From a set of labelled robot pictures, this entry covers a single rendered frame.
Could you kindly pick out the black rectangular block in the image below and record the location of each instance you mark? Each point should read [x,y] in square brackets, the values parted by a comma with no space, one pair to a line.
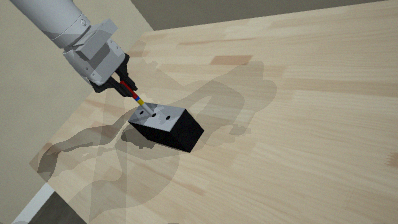
[169,125]

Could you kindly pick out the red and grey striped pin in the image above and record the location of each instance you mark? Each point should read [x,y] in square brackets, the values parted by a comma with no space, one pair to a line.
[138,99]

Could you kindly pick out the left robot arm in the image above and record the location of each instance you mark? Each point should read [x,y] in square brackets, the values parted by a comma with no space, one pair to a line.
[65,25]

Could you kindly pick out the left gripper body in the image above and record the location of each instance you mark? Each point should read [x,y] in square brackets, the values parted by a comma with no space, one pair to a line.
[101,66]

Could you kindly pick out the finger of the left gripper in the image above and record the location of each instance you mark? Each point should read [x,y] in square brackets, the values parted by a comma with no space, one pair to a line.
[112,83]
[123,74]

